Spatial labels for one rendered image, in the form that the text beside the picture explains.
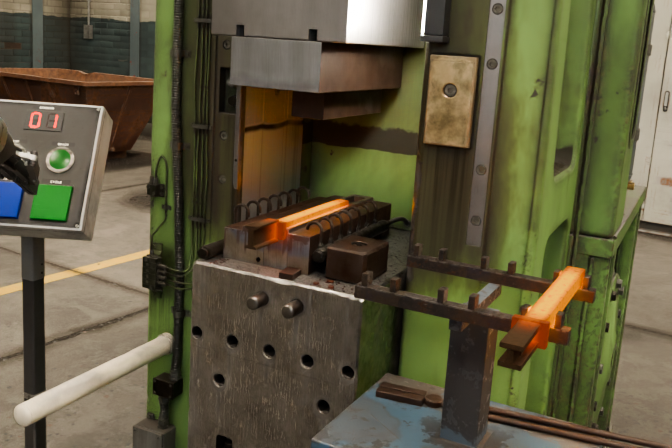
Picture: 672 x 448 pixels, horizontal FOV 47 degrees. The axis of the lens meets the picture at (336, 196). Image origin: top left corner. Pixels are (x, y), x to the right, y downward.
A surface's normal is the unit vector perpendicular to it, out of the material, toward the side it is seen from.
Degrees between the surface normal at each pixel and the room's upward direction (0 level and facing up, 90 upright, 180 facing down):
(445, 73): 90
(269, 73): 90
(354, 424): 0
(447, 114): 90
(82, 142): 60
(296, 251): 90
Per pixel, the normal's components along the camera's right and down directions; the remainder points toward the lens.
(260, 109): 0.90, 0.14
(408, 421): 0.07, -0.98
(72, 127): 0.01, -0.32
